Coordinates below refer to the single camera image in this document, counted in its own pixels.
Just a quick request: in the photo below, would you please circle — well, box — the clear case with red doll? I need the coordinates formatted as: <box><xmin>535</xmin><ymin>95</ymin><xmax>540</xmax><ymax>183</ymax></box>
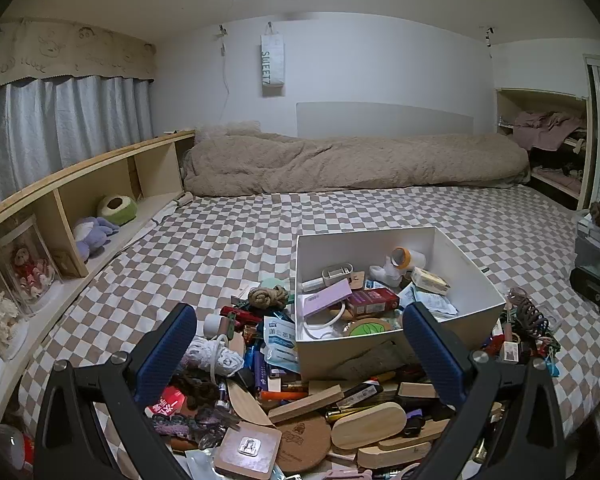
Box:
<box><xmin>0</xmin><ymin>215</ymin><xmax>63</xmax><ymax>316</ymax></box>

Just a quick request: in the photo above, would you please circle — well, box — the mint green round lid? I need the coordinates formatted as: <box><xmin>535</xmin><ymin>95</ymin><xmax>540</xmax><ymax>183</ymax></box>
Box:
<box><xmin>260</xmin><ymin>277</ymin><xmax>296</xmax><ymax>296</ymax></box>

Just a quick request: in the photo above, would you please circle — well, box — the white cable loop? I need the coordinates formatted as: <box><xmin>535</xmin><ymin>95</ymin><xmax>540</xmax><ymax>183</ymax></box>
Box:
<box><xmin>304</xmin><ymin>305</ymin><xmax>344</xmax><ymax>342</ymax></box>

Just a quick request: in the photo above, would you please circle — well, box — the oval wooden block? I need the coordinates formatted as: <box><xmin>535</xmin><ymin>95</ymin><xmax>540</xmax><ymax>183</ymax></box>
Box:
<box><xmin>331</xmin><ymin>402</ymin><xmax>407</xmax><ymax>450</ymax></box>

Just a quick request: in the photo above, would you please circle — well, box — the orange rimmed tape roll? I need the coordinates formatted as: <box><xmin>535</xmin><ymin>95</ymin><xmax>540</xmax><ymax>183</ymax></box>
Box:
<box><xmin>391</xmin><ymin>247</ymin><xmax>429</xmax><ymax>272</ymax></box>

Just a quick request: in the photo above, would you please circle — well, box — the wooden bedside shelf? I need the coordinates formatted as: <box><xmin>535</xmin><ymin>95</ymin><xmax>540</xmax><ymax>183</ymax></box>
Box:
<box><xmin>0</xmin><ymin>130</ymin><xmax>196</xmax><ymax>426</ymax></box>

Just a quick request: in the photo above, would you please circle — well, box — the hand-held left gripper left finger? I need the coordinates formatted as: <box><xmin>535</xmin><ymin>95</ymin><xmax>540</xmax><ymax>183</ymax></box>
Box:
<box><xmin>34</xmin><ymin>302</ymin><xmax>198</xmax><ymax>480</ymax></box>

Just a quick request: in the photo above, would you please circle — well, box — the pink clothes pile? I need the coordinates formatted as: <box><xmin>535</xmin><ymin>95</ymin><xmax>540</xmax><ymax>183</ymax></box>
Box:
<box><xmin>512</xmin><ymin>110</ymin><xmax>588</xmax><ymax>151</ymax></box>

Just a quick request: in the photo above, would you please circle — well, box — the grey curtain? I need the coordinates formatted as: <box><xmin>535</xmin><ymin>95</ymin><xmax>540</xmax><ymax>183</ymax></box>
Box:
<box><xmin>0</xmin><ymin>75</ymin><xmax>156</xmax><ymax>213</ymax></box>

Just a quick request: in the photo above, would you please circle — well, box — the white lace cloth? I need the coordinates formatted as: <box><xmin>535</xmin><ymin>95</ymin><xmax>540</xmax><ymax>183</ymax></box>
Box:
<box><xmin>182</xmin><ymin>337</ymin><xmax>245</xmax><ymax>377</ymax></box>

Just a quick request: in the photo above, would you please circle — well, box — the checkered bed sheet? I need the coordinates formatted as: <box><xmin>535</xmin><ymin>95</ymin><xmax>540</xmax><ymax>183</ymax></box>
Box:
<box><xmin>17</xmin><ymin>184</ymin><xmax>600</xmax><ymax>480</ymax></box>

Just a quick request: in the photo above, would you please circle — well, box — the rectangular wooden block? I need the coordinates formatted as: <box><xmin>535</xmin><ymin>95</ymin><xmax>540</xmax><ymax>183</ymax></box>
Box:
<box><xmin>268</xmin><ymin>385</ymin><xmax>344</xmax><ymax>424</ymax></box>

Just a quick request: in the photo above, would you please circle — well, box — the purple plush toy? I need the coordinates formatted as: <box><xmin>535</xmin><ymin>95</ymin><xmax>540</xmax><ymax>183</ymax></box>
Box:
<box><xmin>72</xmin><ymin>216</ymin><xmax>121</xmax><ymax>262</ymax></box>

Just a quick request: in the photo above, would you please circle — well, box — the white hanging paper bag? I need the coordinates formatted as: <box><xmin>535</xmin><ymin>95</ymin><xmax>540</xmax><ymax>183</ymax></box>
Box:
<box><xmin>260</xmin><ymin>22</ymin><xmax>287</xmax><ymax>97</ymax></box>

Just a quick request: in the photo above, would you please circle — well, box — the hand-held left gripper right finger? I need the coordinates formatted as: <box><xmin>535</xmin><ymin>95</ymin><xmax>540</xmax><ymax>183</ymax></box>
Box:
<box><xmin>402</xmin><ymin>301</ymin><xmax>566</xmax><ymax>480</ymax></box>

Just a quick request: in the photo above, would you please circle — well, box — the red pocket knife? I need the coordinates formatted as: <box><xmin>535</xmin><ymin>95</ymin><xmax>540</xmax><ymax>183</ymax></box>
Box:
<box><xmin>220</xmin><ymin>310</ymin><xmax>261</xmax><ymax>327</ymax></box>

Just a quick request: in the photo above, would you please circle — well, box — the red cigarette box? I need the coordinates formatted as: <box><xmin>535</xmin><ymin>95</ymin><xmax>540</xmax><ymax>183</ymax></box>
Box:
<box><xmin>347</xmin><ymin>287</ymin><xmax>401</xmax><ymax>316</ymax></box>

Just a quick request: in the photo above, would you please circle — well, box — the beige printed curtain valance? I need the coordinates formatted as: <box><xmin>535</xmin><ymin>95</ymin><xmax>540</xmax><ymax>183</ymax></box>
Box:
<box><xmin>0</xmin><ymin>17</ymin><xmax>157</xmax><ymax>96</ymax></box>

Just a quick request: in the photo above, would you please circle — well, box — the wooden closet shelf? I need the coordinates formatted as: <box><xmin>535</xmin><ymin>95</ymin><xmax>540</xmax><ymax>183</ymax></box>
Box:
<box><xmin>495</xmin><ymin>87</ymin><xmax>593</xmax><ymax>211</ymax></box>

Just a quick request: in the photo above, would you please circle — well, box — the clear plastic bottle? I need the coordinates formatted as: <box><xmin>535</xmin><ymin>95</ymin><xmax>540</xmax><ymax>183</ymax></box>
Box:
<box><xmin>0</xmin><ymin>410</ymin><xmax>31</xmax><ymax>480</ymax></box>

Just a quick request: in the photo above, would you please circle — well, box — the beige fluffy pillow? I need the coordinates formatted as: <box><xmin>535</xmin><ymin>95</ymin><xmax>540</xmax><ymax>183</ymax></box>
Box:
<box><xmin>195</xmin><ymin>120</ymin><xmax>262</xmax><ymax>142</ymax></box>

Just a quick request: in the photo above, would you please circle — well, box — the beige rope knot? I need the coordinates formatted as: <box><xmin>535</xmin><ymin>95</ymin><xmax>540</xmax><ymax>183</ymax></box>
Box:
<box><xmin>250</xmin><ymin>285</ymin><xmax>290</xmax><ymax>311</ymax></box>

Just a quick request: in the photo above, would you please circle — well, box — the green round plush toy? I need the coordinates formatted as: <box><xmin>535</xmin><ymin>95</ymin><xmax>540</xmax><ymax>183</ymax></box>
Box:
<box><xmin>96</xmin><ymin>195</ymin><xmax>140</xmax><ymax>226</ymax></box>

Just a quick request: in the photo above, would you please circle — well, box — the white plastic holder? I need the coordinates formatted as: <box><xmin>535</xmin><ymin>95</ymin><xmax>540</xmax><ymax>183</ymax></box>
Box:
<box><xmin>321</xmin><ymin>262</ymin><xmax>354</xmax><ymax>282</ymax></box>

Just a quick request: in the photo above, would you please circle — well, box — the blue white mask packet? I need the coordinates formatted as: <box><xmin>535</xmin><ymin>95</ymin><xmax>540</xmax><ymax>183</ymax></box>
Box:
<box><xmin>264</xmin><ymin>315</ymin><xmax>297</xmax><ymax>361</ymax></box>

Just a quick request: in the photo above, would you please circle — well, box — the purple lace scrunchie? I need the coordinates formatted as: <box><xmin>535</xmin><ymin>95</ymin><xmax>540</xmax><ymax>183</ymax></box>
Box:
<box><xmin>152</xmin><ymin>407</ymin><xmax>227</xmax><ymax>442</ymax></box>

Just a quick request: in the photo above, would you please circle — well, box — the white hanging wall cable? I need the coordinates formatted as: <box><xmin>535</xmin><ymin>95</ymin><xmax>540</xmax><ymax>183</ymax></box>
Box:
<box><xmin>218</xmin><ymin>24</ymin><xmax>232</xmax><ymax>133</ymax></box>

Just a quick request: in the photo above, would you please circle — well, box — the curved wooden slat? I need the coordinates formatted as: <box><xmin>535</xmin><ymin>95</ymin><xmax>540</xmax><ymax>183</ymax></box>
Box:
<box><xmin>227</xmin><ymin>380</ymin><xmax>277</xmax><ymax>427</ymax></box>

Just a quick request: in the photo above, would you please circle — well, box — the cream paper box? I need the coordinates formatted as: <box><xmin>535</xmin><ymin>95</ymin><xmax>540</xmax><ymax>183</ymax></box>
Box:
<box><xmin>411</xmin><ymin>266</ymin><xmax>451</xmax><ymax>295</ymax></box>

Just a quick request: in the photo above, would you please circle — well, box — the white cardboard box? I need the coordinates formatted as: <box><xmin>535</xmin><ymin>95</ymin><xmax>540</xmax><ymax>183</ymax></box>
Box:
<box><xmin>295</xmin><ymin>226</ymin><xmax>507</xmax><ymax>382</ymax></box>

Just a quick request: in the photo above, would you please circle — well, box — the clear plastic storage bin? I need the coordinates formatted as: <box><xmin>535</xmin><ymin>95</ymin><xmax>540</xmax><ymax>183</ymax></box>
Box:
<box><xmin>574</xmin><ymin>210</ymin><xmax>600</xmax><ymax>273</ymax></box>

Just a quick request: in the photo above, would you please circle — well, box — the pink flat box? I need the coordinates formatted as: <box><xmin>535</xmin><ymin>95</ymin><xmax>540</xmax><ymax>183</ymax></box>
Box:
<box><xmin>302</xmin><ymin>279</ymin><xmax>353</xmax><ymax>319</ymax></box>

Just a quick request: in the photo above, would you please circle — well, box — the clear case with white doll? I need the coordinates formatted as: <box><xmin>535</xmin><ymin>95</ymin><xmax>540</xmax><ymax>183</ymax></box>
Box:
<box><xmin>0</xmin><ymin>250</ymin><xmax>31</xmax><ymax>361</ymax></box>

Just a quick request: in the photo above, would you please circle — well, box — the red snack packet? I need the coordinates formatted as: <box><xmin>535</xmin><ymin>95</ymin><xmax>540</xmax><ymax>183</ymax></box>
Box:
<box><xmin>152</xmin><ymin>392</ymin><xmax>186</xmax><ymax>417</ymax></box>

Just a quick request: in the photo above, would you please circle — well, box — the green leaf cork coaster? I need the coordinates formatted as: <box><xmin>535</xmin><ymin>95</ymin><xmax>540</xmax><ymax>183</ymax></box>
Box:
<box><xmin>347</xmin><ymin>317</ymin><xmax>394</xmax><ymax>337</ymax></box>

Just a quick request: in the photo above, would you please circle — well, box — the black hair claw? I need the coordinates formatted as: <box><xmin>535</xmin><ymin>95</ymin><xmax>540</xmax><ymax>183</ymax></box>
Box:
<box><xmin>515</xmin><ymin>297</ymin><xmax>549</xmax><ymax>332</ymax></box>

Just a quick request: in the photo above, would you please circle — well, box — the beige fluffy duvet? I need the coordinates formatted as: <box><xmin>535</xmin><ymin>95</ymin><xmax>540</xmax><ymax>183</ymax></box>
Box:
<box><xmin>182</xmin><ymin>130</ymin><xmax>531</xmax><ymax>196</ymax></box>

